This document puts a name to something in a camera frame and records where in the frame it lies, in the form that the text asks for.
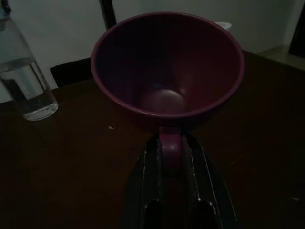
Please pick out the small white object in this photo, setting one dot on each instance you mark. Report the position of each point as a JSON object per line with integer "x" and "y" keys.
{"x": 225, "y": 25}

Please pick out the dark chair back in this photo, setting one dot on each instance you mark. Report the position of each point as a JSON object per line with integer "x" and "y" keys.
{"x": 71, "y": 71}

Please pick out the clear glass water bottle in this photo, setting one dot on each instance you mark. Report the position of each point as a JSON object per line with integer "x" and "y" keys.
{"x": 26, "y": 78}

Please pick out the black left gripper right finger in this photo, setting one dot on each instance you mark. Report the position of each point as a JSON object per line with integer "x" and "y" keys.
{"x": 212, "y": 186}

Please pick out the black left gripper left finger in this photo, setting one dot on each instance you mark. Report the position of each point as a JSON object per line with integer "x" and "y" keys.
{"x": 147, "y": 186}

